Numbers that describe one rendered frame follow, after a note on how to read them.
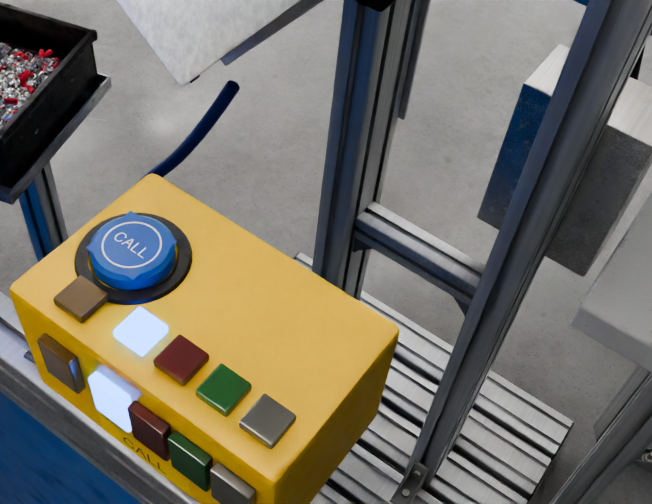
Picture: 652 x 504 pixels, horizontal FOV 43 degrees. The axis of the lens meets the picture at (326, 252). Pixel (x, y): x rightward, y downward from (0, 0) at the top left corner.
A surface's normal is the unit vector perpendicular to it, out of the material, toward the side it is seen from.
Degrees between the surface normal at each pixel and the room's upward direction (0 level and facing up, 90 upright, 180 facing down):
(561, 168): 90
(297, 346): 0
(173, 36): 55
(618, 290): 0
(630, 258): 0
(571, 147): 90
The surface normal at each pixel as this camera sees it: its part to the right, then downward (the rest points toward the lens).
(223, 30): 0.05, 0.29
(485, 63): 0.08, -0.62
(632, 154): -0.58, 0.61
